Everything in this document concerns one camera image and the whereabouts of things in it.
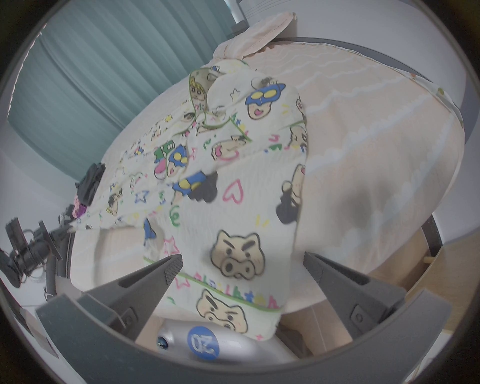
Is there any white printed pyjama top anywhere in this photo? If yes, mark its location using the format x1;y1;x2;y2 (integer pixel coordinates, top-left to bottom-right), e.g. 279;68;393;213
69;62;311;343

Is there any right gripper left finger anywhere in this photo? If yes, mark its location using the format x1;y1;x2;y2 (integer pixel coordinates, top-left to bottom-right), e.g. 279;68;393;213
77;254;184;340

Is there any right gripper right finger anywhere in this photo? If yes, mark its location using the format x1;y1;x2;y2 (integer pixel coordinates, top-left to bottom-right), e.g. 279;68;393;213
303;252;406;340

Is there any pale pink striped pillow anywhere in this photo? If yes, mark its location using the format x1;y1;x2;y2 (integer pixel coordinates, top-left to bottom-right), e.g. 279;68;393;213
212;11;297;62

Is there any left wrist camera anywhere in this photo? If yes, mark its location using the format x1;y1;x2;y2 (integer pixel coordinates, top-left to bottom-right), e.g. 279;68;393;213
5;218;26;256

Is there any black shirt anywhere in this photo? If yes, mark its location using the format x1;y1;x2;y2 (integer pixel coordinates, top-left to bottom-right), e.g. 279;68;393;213
75;162;106;207

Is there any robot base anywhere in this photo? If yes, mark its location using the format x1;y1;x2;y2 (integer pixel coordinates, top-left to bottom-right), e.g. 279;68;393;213
155;319;301;366

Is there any bed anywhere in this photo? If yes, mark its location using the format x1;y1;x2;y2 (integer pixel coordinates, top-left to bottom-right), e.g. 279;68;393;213
69;11;477;361

